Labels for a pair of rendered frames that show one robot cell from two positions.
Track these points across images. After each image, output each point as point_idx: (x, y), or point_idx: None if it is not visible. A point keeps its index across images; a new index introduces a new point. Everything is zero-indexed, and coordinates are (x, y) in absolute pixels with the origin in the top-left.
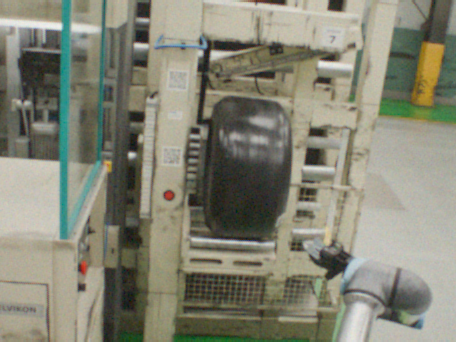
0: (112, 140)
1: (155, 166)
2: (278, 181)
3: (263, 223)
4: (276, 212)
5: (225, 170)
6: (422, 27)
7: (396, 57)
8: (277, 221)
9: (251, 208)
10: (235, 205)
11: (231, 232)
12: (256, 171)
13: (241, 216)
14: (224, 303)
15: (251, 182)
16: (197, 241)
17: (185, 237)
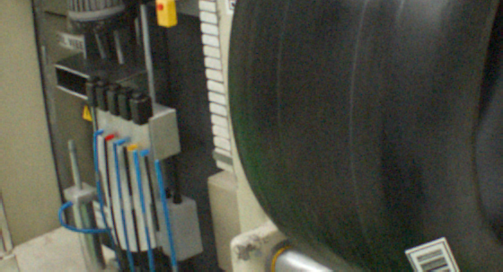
0: None
1: (217, 17)
2: (370, 104)
3: (371, 260)
4: (390, 230)
5: (231, 37)
6: None
7: None
8: (414, 265)
9: (311, 195)
10: (267, 171)
11: (331, 267)
12: (304, 52)
13: (300, 217)
14: None
15: (291, 92)
16: (287, 270)
17: (234, 248)
